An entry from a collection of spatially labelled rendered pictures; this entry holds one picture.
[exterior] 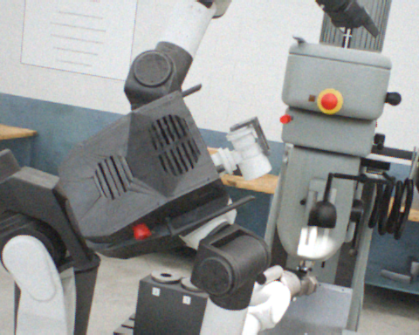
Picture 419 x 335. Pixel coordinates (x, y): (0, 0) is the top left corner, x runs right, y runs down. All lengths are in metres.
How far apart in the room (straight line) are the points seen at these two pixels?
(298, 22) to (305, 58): 4.49
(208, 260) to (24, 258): 0.38
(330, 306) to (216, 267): 1.05
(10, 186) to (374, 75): 0.85
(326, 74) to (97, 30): 5.16
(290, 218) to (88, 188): 0.67
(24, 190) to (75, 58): 5.37
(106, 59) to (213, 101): 1.18
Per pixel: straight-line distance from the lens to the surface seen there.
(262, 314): 1.54
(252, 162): 1.34
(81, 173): 1.24
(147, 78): 1.34
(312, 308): 2.20
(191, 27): 1.45
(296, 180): 1.68
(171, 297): 1.85
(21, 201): 1.32
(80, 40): 6.63
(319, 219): 1.55
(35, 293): 1.35
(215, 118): 6.14
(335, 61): 1.53
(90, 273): 3.53
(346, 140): 1.62
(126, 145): 1.20
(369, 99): 1.53
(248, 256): 1.24
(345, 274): 2.20
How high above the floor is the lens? 1.79
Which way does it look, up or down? 12 degrees down
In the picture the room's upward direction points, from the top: 9 degrees clockwise
